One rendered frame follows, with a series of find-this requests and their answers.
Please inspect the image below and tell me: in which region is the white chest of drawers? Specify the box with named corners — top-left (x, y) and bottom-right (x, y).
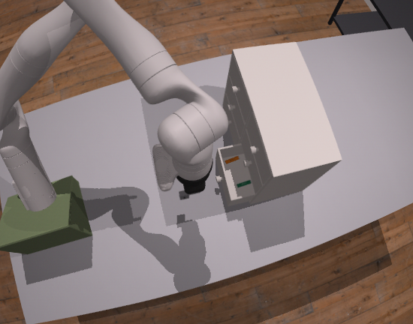
top-left (231, 42), bottom-right (342, 204)

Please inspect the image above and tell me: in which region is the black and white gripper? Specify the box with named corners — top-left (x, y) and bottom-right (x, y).
top-left (152, 144), bottom-right (213, 200)

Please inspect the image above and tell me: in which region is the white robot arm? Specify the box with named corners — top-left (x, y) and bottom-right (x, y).
top-left (0, 0), bottom-right (228, 212)

